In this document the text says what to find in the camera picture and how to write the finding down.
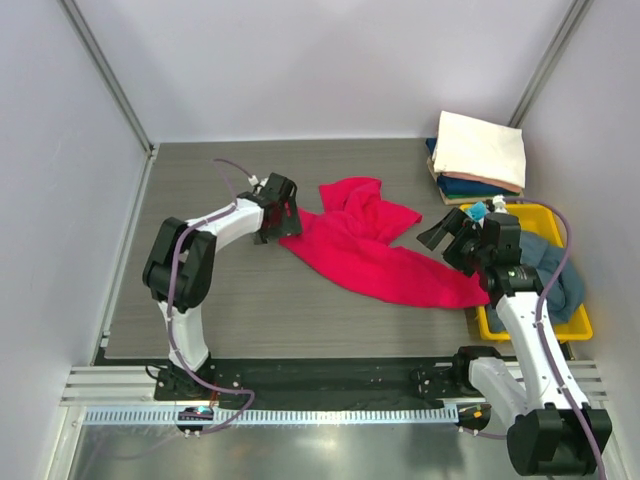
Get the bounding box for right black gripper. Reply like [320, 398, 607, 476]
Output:
[417, 207, 492, 278]

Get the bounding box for pink t shirt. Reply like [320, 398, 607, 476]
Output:
[279, 177, 488, 309]

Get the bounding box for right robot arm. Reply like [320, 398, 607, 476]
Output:
[418, 207, 612, 478]

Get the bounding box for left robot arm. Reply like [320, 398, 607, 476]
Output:
[142, 173, 302, 400]

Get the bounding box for turquoise t shirt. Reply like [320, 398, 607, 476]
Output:
[465, 202, 491, 225]

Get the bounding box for green folded t shirt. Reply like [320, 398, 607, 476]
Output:
[441, 188, 521, 198]

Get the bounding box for navy folded t shirt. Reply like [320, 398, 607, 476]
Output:
[425, 137, 516, 199]

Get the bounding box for peach folded t shirt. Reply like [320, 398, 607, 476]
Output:
[436, 174, 521, 192]

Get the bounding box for white folded t shirt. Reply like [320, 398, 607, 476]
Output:
[432, 111, 526, 192]

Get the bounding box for yellow plastic bin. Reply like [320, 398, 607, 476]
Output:
[476, 204, 593, 342]

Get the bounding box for grey blue t shirt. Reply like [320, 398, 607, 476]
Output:
[486, 231, 585, 333]

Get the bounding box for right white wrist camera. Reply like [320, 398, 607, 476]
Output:
[485, 195, 509, 214]

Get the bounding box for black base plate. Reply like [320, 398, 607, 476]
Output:
[145, 355, 482, 411]

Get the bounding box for right aluminium frame post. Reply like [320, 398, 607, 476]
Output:
[508, 0, 594, 128]

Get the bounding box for aluminium frame post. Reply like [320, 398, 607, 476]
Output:
[508, 0, 594, 128]
[58, 0, 154, 157]

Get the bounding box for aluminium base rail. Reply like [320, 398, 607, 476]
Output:
[60, 360, 608, 406]

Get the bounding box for left aluminium frame post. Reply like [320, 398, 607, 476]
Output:
[58, 0, 154, 157]

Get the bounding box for slotted cable duct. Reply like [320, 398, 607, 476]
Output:
[83, 405, 458, 427]

